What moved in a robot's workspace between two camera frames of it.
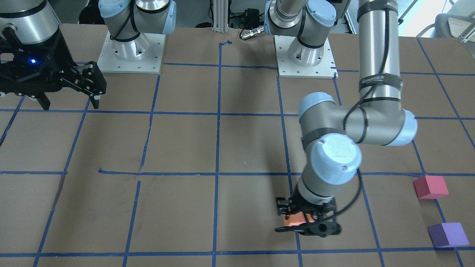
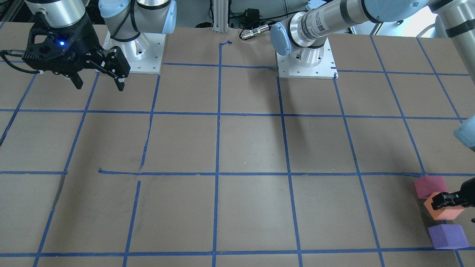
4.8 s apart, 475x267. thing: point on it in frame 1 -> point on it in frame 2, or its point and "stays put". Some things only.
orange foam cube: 295,219 -> 448,213
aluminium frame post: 220,16 stays put
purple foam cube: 444,234 stays put
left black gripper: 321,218 -> 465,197
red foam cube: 430,187 stays put
